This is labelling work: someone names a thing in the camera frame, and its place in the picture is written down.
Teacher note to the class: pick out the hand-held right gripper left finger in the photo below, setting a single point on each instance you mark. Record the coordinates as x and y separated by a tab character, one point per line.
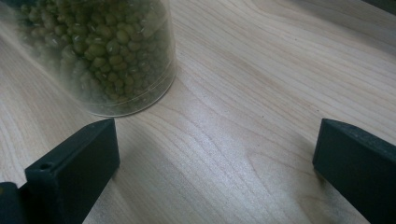
77	161

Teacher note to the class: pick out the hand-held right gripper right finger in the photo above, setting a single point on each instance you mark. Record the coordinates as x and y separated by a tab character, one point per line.
358	168

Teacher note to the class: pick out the glass jar of green beans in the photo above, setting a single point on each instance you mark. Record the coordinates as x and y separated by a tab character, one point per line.
109	53

